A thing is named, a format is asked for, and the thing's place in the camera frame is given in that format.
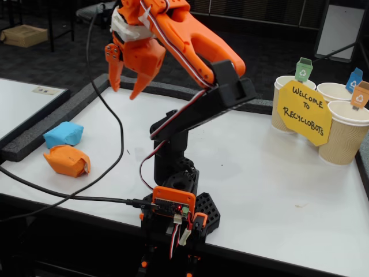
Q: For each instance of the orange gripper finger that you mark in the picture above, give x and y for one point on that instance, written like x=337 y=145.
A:
x=114 y=66
x=140 y=85

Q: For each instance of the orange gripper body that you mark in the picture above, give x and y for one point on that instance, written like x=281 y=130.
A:
x=143 y=59

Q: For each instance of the orange paper packet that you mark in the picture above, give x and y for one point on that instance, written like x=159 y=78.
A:
x=66 y=161

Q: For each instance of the orange and black robot arm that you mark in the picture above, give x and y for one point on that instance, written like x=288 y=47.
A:
x=201 y=46

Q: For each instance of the black honeycomb robot base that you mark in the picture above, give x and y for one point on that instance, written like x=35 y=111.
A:
x=207 y=210

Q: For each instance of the dark grey foam strip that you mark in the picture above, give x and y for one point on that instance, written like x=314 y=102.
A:
x=263 y=106
x=363 y=164
x=34 y=137
x=161 y=86

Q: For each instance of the white masking tape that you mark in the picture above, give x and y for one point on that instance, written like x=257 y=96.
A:
x=129 y=29

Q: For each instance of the small paper label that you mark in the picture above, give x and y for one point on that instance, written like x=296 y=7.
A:
x=44 y=91

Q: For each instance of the blue paper packet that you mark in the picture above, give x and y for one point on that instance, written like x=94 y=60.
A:
x=63 y=134

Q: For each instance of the brown cardboard box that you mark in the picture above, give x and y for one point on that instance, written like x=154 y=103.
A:
x=26 y=36

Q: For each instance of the black framed whiteboard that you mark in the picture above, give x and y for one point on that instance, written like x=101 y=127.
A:
x=17 y=109

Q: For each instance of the orange framed controller board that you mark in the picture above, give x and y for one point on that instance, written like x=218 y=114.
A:
x=173 y=194

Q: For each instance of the paper cup with green tag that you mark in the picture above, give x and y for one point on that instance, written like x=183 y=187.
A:
x=281 y=115

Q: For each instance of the black orange table clamp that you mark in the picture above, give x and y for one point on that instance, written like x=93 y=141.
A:
x=145 y=231
x=199 y=222

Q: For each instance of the green recycling bin tag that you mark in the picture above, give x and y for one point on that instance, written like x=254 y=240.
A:
x=303 y=72

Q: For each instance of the yellow welcome sign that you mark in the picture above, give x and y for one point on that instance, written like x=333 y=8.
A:
x=305 y=121

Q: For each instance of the paper cup with blue tag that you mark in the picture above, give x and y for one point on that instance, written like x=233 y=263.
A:
x=331 y=91

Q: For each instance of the thin black stand rod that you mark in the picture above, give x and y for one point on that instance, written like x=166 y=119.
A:
x=335 y=52

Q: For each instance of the blue recycling bin tag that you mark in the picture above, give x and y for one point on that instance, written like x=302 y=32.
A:
x=353 y=82

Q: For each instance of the paper cup with orange tag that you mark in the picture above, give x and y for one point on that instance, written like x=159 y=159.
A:
x=343 y=144

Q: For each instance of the orange recycling bin tag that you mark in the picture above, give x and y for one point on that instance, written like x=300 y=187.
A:
x=360 y=96

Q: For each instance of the black metal table frame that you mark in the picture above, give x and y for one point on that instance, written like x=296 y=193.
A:
x=51 y=34

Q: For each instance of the white panel with dark frame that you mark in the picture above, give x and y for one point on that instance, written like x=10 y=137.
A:
x=337 y=31

